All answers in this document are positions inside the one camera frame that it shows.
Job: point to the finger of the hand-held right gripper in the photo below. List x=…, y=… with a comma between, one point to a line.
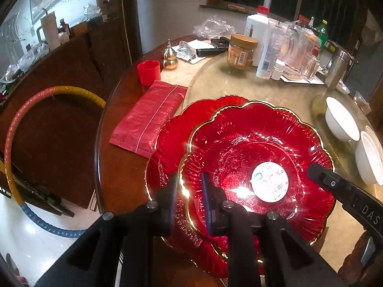
x=326, y=181

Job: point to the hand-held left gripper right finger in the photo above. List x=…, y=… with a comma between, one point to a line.
x=207, y=191

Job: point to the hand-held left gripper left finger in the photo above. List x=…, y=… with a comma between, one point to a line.
x=171, y=194

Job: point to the red gold-rimmed plate white sticker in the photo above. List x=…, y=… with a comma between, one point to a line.
x=233, y=155

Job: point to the white ribbed plastic bowl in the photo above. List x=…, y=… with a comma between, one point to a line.
x=341, y=121
x=371, y=158

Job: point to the carved wooden chair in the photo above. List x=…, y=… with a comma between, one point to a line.
x=359, y=263

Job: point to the red plastic packet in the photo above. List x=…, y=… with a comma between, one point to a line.
x=143, y=116

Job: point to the clear plastic food container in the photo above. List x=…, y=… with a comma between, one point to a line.
x=362, y=101

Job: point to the round glass turntable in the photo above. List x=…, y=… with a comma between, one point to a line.
x=269, y=91

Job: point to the stainless steel thermos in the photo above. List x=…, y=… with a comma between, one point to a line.
x=336, y=70

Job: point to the small white bottle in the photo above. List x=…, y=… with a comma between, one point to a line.
x=277, y=72

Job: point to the red plastic cup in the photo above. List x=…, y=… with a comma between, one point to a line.
x=148, y=73

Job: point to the black folded stand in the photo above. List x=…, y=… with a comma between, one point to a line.
x=45, y=197

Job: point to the clear bag with boxed bottle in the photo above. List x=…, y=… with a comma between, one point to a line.
x=309, y=47

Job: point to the clear labelled bottle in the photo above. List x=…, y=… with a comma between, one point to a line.
x=267, y=59

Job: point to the gold gourd ornament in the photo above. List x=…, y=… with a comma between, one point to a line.
x=170, y=58

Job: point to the black flat case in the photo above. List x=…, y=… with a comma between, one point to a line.
x=209, y=51

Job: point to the crumpled white packet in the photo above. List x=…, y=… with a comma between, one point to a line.
x=186, y=52

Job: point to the gold-lidded snack jar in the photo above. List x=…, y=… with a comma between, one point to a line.
x=241, y=53

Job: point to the green plastic bottle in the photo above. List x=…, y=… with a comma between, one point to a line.
x=323, y=36

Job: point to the white bottle red cap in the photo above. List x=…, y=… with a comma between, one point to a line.
x=254, y=33

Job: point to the crumpled clear plastic bag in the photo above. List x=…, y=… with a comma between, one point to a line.
x=214, y=27

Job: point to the multicoloured hula hoop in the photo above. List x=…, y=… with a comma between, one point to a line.
x=39, y=94

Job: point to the dark wooden sideboard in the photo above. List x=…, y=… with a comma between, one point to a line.
x=59, y=68

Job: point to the small clear plastic bag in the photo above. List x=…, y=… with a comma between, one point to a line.
x=91, y=9

